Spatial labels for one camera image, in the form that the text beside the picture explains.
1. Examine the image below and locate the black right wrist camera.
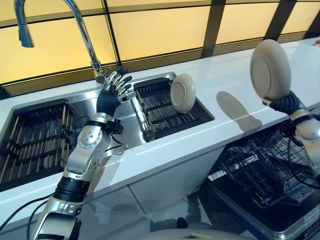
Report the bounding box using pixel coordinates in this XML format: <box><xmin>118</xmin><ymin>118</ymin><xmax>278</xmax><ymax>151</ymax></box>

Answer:
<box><xmin>279</xmin><ymin>121</ymin><xmax>298</xmax><ymax>138</ymax></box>

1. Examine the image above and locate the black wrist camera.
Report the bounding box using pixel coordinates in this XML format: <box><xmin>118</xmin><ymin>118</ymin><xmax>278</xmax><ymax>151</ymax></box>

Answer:
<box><xmin>279</xmin><ymin>121</ymin><xmax>298</xmax><ymax>138</ymax></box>
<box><xmin>104</xmin><ymin>119</ymin><xmax>125</xmax><ymax>135</ymax></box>

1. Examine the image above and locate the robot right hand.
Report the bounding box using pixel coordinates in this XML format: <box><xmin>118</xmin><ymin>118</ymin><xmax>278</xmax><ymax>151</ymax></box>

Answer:
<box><xmin>261</xmin><ymin>90</ymin><xmax>302</xmax><ymax>116</ymax></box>

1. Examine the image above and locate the chrome gooseneck faucet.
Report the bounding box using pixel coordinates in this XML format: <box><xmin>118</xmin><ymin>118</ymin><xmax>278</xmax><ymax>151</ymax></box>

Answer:
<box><xmin>13</xmin><ymin>0</ymin><xmax>112</xmax><ymax>85</ymax></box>

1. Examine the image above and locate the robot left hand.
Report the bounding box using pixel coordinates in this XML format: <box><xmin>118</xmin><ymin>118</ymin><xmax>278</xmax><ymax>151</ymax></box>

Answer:
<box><xmin>96</xmin><ymin>66</ymin><xmax>137</xmax><ymax>118</ymax></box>

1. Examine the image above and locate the black left shoulder cable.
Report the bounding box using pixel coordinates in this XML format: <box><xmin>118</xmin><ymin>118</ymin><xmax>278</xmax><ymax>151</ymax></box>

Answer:
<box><xmin>0</xmin><ymin>194</ymin><xmax>52</xmax><ymax>240</ymax></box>

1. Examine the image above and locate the round steel sink drain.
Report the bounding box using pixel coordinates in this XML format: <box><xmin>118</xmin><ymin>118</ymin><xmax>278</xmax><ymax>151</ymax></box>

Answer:
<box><xmin>143</xmin><ymin>127</ymin><xmax>158</xmax><ymax>142</ymax></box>

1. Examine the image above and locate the empty black dish rack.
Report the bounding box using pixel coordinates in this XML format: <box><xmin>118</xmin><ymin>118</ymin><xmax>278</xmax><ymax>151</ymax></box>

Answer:
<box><xmin>0</xmin><ymin>99</ymin><xmax>76</xmax><ymax>186</ymax></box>

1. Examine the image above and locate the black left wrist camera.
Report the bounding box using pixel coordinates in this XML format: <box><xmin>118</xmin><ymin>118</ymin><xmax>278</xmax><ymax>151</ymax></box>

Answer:
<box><xmin>104</xmin><ymin>119</ymin><xmax>125</xmax><ymax>135</ymax></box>

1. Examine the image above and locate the grey robot torso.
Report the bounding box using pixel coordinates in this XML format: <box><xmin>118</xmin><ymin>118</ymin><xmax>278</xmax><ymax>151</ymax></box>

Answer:
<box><xmin>149</xmin><ymin>216</ymin><xmax>253</xmax><ymax>240</ymax></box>

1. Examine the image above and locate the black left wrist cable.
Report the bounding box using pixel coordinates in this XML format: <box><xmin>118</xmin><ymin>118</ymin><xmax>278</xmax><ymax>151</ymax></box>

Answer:
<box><xmin>58</xmin><ymin>115</ymin><xmax>126</xmax><ymax>166</ymax></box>

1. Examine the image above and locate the deep beige plate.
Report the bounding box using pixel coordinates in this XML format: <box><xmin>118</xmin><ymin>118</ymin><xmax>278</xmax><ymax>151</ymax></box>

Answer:
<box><xmin>170</xmin><ymin>73</ymin><xmax>197</xmax><ymax>115</ymax></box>

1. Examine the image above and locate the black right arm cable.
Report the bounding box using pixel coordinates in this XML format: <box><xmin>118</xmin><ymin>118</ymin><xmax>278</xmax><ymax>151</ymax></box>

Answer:
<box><xmin>284</xmin><ymin>134</ymin><xmax>320</xmax><ymax>187</ymax></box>

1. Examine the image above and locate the black dish rack with plates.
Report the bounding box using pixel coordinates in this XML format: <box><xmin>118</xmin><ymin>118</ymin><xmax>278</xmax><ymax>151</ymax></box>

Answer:
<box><xmin>133</xmin><ymin>77</ymin><xmax>208</xmax><ymax>141</ymax></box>

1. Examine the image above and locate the wire dishwasher rack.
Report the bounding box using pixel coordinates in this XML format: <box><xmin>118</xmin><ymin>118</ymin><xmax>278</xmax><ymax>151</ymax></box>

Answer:
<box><xmin>217</xmin><ymin>126</ymin><xmax>320</xmax><ymax>210</ymax></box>

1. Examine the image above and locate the white cabinet front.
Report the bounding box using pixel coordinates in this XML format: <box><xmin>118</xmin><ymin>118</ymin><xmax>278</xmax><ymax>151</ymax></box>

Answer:
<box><xmin>82</xmin><ymin>143</ymin><xmax>226</xmax><ymax>218</ymax></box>

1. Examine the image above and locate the stainless steel sink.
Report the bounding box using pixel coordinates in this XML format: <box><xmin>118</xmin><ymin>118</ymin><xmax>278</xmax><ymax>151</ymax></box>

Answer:
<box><xmin>0</xmin><ymin>71</ymin><xmax>216</xmax><ymax>193</ymax></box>

